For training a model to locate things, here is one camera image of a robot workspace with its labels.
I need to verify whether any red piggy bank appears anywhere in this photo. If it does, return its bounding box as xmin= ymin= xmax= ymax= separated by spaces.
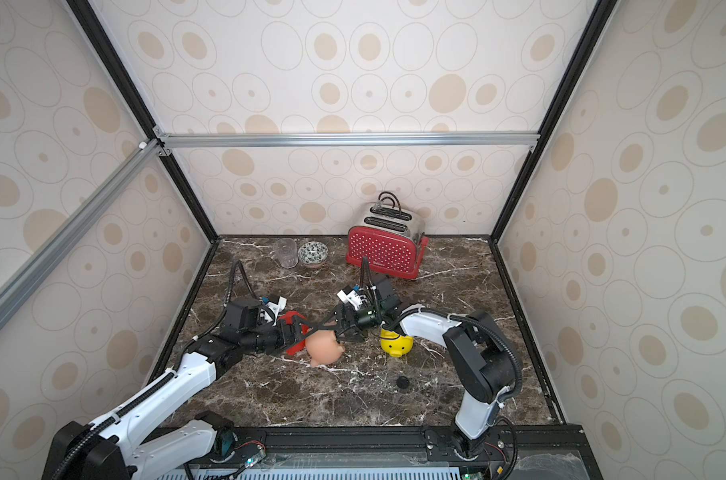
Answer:
xmin=279 ymin=311 xmax=310 ymax=356

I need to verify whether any pink piggy bank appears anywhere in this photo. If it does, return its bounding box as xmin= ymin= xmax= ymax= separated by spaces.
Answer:
xmin=305 ymin=330 xmax=345 ymax=367

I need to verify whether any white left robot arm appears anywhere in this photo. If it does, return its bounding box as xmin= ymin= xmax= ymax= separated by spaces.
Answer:
xmin=42 ymin=290 xmax=303 ymax=479

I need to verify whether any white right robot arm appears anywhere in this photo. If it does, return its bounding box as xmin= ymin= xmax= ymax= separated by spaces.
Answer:
xmin=321 ymin=274 xmax=523 ymax=459

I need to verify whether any yellow piggy bank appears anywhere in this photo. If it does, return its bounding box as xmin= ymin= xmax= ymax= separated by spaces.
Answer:
xmin=379 ymin=328 xmax=414 ymax=358

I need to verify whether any floral patterned bowl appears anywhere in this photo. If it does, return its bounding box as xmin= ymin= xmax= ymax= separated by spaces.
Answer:
xmin=297 ymin=241 xmax=329 ymax=268

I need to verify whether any red polka dot toaster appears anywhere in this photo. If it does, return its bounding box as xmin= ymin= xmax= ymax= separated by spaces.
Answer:
xmin=346 ymin=191 xmax=429 ymax=280

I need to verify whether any black round plug right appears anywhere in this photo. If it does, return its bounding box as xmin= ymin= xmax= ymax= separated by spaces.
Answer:
xmin=396 ymin=376 xmax=410 ymax=389

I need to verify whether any clear drinking glass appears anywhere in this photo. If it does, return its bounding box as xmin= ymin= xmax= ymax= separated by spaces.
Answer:
xmin=274 ymin=238 xmax=299 ymax=269

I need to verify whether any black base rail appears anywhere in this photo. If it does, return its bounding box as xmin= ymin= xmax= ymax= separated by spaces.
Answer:
xmin=86 ymin=424 xmax=604 ymax=480

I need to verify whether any aluminium frame rail back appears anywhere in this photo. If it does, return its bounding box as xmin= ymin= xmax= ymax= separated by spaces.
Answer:
xmin=160 ymin=131 xmax=539 ymax=148

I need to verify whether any aluminium frame rail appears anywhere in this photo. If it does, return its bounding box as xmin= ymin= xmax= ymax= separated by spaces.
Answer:
xmin=0 ymin=139 xmax=161 ymax=331
xmin=160 ymin=131 xmax=539 ymax=148

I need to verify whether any aluminium frame rail left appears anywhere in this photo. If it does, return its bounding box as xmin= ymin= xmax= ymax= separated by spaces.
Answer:
xmin=0 ymin=139 xmax=161 ymax=331

